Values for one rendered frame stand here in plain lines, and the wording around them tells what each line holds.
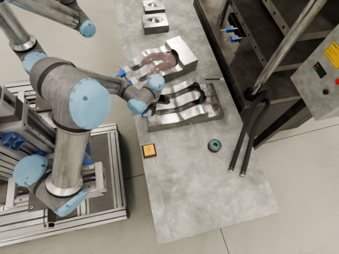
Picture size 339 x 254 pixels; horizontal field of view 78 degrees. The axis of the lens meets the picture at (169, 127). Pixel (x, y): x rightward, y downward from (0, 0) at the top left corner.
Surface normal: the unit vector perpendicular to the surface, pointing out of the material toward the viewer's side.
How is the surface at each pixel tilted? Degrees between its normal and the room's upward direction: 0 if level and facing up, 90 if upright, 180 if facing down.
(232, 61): 0
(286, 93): 0
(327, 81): 90
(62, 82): 10
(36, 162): 7
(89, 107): 84
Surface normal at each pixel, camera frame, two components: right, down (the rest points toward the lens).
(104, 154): 0.06, -0.43
